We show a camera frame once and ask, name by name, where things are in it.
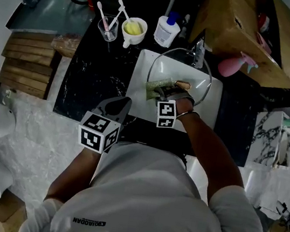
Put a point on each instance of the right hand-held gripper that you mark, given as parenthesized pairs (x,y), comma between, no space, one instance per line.
(166,113)

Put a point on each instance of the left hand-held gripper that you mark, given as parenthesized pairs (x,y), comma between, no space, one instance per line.
(98,132)

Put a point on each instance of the green scrub sponge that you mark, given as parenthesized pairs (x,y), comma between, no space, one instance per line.
(153,86)

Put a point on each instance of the person's right forearm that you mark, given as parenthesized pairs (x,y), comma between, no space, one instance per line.
(207,152)

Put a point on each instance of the person's left forearm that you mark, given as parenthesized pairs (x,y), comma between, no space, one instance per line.
(76,172)

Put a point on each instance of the white sink basin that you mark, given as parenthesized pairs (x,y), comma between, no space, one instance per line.
(141,85)

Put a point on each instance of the chrome faucet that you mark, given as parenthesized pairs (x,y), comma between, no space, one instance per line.
(198,53)

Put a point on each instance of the white ceramic mug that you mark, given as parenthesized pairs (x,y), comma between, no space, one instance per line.
(132,38)

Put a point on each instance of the white bottle blue cap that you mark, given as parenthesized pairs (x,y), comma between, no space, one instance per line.
(165,32)

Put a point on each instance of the pink spray bottle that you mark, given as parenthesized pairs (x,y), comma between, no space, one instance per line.
(230,66)

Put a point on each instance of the clear plastic cup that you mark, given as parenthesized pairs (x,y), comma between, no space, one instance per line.
(112,29)

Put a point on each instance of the white shirt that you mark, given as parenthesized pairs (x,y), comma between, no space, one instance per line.
(142,202)

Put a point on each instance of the white toothbrush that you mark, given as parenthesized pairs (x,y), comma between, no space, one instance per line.
(116,16)

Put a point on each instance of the pink toothbrush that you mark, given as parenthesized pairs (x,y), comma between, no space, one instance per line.
(103,17)

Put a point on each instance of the brown plastic wrapped pack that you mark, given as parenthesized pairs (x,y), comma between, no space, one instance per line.
(66,44)

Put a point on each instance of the wooden slatted crate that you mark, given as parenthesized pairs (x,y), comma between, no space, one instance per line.
(27,66)

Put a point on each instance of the large cardboard box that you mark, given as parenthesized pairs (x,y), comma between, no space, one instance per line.
(230,22)

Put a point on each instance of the marble pattern box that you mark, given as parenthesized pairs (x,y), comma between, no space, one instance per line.
(267,137)

